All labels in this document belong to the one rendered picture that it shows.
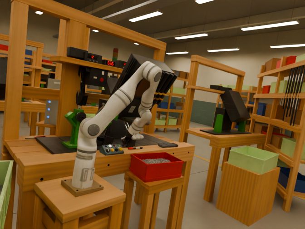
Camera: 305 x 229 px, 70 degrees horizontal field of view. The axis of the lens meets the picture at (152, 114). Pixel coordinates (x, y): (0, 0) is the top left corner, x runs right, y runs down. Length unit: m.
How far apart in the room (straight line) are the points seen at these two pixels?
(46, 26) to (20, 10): 10.16
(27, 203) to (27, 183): 0.12
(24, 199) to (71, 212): 0.46
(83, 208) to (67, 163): 0.44
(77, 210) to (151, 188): 0.54
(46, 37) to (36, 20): 0.79
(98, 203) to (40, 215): 0.31
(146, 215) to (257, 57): 10.15
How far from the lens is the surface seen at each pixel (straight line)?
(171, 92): 7.66
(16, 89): 1.85
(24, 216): 1.46
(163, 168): 1.46
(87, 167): 1.10
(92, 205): 1.05
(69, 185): 1.16
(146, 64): 1.14
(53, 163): 1.37
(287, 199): 3.67
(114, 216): 1.17
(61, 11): 1.98
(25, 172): 1.34
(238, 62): 11.46
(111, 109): 1.05
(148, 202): 1.44
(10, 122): 1.88
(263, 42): 11.21
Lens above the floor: 1.37
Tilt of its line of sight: 6 degrees down
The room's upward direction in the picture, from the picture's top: 8 degrees clockwise
